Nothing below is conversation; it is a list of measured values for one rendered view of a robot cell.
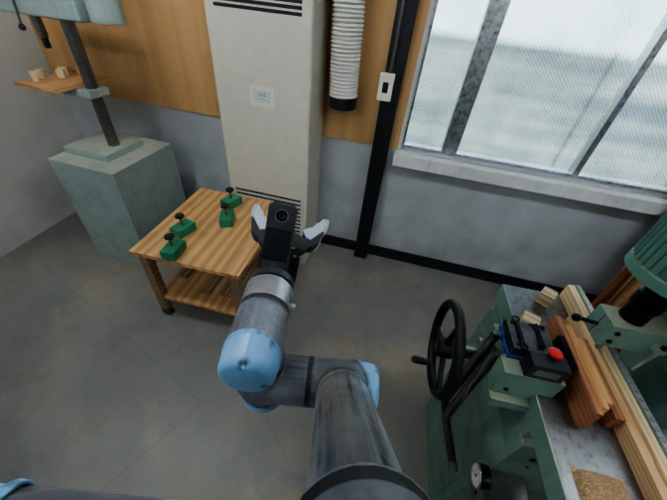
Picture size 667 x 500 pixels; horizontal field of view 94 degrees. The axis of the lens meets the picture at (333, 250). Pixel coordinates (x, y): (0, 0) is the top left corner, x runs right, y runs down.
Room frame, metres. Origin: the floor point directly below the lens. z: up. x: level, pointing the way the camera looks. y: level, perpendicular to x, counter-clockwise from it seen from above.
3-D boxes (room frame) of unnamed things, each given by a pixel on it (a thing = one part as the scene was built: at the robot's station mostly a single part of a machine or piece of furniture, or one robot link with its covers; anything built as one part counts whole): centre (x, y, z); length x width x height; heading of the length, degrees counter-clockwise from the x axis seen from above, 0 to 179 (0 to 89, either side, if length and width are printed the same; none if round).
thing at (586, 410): (0.43, -0.60, 0.94); 0.26 x 0.01 x 0.07; 173
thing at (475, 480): (0.26, -0.45, 0.65); 0.06 x 0.04 x 0.08; 173
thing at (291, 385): (0.24, 0.07, 1.12); 0.11 x 0.08 x 0.11; 91
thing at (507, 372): (0.45, -0.49, 0.91); 0.15 x 0.14 x 0.09; 173
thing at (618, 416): (0.41, -0.66, 0.92); 0.21 x 0.02 x 0.04; 173
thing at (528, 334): (0.44, -0.49, 0.99); 0.13 x 0.11 x 0.06; 173
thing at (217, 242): (1.34, 0.66, 0.32); 0.66 x 0.57 x 0.64; 171
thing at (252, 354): (0.23, 0.09, 1.21); 0.11 x 0.08 x 0.09; 1
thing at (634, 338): (0.48, -0.71, 1.03); 0.14 x 0.07 x 0.09; 83
